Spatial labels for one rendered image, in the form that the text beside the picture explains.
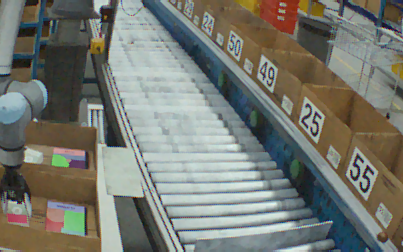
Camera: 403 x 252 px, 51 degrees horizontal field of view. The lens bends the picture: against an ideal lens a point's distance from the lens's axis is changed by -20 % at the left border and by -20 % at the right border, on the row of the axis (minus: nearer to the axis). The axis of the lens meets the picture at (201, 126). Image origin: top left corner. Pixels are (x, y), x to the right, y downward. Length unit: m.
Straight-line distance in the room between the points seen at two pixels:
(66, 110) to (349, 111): 1.15
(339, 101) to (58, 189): 1.17
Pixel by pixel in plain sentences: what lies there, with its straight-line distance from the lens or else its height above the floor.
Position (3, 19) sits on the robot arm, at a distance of 1.26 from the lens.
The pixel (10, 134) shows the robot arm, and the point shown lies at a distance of 1.14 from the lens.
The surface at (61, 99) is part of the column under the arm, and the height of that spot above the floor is 0.85.
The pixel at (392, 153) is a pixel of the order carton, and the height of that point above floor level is 0.97.
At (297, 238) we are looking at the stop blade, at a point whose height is 0.76.
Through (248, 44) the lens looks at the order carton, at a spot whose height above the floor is 1.02.
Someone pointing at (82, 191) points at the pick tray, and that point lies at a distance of 1.45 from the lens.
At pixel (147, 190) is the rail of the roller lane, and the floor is 0.74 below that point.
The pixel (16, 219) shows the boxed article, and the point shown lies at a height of 0.80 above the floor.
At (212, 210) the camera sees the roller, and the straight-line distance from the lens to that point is 1.56.
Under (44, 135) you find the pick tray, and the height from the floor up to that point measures 0.80.
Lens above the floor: 1.62
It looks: 25 degrees down
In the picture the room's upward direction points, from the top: 11 degrees clockwise
